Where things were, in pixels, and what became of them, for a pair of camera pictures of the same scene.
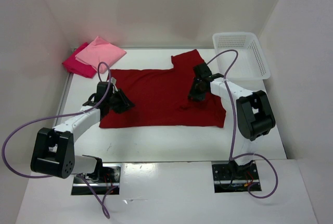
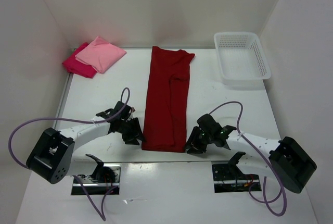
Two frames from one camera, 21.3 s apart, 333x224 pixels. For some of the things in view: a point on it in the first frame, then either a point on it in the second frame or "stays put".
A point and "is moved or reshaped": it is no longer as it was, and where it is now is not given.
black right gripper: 196,90 to 199,139
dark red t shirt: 161,97 is moved or reshaped
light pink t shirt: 100,51 stays put
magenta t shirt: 75,66 stays put
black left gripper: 118,101 to 130,132
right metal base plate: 229,177 stays put
